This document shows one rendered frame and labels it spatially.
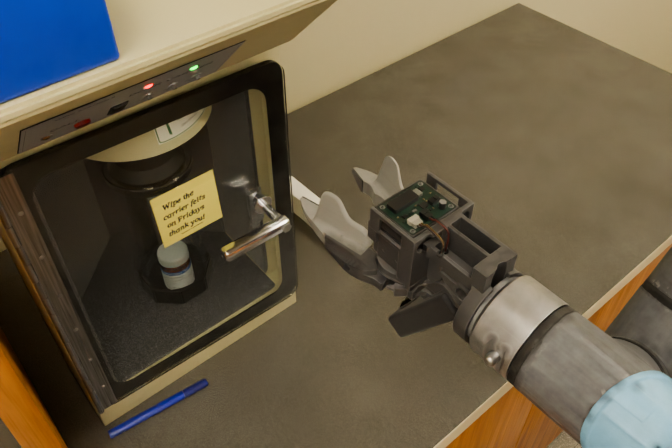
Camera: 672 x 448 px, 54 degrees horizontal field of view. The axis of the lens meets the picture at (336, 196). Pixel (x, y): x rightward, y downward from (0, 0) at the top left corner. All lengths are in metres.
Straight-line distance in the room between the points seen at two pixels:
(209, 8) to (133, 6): 0.06
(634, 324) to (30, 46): 0.49
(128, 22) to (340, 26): 0.91
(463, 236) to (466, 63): 1.07
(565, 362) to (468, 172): 0.80
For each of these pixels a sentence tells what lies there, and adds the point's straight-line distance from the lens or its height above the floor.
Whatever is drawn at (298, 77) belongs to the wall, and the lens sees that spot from 1.40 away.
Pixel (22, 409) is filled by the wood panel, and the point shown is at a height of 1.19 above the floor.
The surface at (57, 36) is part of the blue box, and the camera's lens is 0.47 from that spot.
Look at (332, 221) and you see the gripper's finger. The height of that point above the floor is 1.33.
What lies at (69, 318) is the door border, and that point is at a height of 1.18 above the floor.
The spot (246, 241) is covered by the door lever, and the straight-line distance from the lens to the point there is 0.76.
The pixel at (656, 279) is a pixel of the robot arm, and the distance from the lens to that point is 0.59.
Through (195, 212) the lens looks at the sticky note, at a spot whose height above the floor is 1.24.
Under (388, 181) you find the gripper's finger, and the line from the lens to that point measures 0.63.
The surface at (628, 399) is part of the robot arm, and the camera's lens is 0.49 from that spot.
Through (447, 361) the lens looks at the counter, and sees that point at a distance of 0.98.
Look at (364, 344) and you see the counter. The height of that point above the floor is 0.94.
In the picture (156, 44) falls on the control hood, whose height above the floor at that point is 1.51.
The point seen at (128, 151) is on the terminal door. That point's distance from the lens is 0.66.
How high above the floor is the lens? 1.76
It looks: 44 degrees down
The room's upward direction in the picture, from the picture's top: straight up
